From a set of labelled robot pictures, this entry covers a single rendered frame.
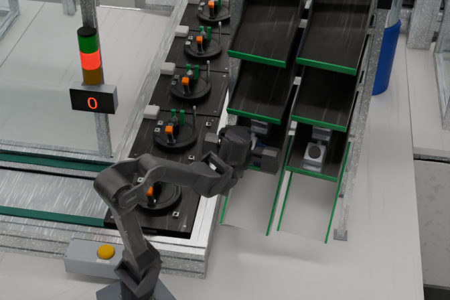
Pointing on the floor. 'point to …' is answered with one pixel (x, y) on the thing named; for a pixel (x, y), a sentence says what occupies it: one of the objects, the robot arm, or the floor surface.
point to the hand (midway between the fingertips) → (246, 144)
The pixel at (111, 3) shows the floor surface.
